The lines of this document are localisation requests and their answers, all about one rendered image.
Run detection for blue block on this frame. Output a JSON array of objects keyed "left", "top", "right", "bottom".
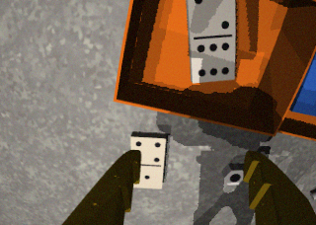
[{"left": 289, "top": 52, "right": 316, "bottom": 116}]

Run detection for orange three-compartment bin rack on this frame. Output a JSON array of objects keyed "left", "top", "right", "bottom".
[{"left": 114, "top": 0, "right": 316, "bottom": 141}]

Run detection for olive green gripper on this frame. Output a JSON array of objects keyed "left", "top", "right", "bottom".
[{"left": 62, "top": 150, "right": 316, "bottom": 225}]

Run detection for white hex nut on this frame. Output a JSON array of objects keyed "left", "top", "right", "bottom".
[{"left": 221, "top": 164, "right": 243, "bottom": 186}]

